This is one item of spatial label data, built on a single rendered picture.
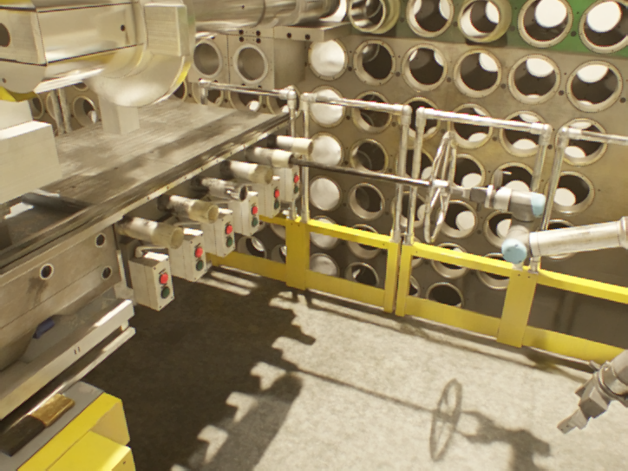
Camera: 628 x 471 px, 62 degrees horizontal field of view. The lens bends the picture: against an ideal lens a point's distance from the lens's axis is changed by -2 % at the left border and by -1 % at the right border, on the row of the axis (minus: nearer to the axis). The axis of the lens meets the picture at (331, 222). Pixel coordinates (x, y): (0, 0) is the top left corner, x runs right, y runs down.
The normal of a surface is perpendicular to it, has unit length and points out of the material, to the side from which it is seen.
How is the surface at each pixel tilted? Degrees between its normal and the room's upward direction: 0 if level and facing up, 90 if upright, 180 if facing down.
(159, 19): 90
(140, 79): 90
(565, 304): 90
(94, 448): 0
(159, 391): 0
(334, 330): 0
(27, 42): 90
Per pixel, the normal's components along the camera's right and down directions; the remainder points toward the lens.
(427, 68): -0.40, 0.40
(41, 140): 0.92, 0.20
